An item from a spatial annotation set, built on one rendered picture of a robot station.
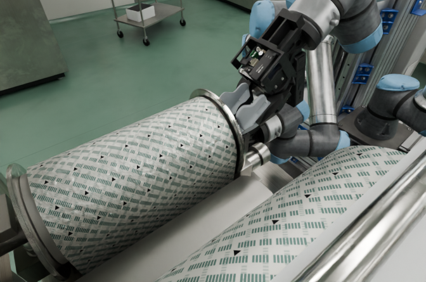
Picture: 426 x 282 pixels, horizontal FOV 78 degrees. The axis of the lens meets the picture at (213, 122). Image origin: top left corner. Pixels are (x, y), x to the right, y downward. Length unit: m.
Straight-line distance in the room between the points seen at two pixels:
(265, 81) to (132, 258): 0.28
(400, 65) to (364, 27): 1.01
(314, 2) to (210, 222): 0.34
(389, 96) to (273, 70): 0.75
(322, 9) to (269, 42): 0.09
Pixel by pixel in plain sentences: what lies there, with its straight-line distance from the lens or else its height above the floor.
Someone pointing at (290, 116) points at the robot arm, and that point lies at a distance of 0.66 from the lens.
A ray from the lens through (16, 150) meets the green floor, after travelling 2.61.
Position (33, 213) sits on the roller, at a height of 1.30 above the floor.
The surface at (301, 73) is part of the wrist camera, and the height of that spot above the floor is 1.31.
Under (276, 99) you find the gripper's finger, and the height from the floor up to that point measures 1.29.
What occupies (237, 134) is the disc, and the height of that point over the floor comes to 1.29.
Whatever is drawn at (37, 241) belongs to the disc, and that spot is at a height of 1.29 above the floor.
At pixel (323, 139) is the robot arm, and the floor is 1.05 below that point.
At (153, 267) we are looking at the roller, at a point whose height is 1.23.
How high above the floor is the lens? 1.54
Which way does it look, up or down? 41 degrees down
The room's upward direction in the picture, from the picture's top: straight up
